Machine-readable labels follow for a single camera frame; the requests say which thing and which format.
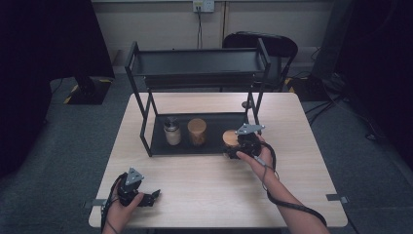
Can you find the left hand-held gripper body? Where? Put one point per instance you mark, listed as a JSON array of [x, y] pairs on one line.
[[130, 187]]

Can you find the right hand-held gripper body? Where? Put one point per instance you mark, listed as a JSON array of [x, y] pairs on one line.
[[250, 143]]

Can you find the jar with wooden lid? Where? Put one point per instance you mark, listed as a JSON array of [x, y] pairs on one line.
[[230, 138], [197, 131]]

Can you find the glass jar with silver lid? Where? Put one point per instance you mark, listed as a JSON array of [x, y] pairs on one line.
[[172, 131]]

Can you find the black two-tier metal rack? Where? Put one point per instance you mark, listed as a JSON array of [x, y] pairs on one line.
[[198, 65]]

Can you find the person's right hand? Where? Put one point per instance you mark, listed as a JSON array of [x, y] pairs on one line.
[[263, 164]]

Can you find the person's left hand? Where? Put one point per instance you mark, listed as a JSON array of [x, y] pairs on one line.
[[121, 211]]

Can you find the small dark round knob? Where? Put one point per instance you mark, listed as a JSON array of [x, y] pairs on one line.
[[245, 104]]

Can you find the black floor box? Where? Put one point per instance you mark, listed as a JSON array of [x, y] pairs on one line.
[[308, 87]]

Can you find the black chair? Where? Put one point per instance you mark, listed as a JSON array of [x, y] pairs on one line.
[[281, 45]]

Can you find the black stand base yellow tape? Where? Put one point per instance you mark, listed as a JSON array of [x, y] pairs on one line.
[[87, 92]]

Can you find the dark grey panel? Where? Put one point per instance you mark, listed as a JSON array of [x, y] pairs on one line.
[[331, 39]]

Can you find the dark curtain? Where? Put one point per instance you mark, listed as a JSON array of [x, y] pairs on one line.
[[383, 65], [39, 65]]

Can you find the grey table edge bracket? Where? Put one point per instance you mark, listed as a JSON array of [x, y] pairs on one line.
[[337, 198], [94, 203]]

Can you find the white wall socket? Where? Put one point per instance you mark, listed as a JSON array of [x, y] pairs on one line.
[[204, 5]]

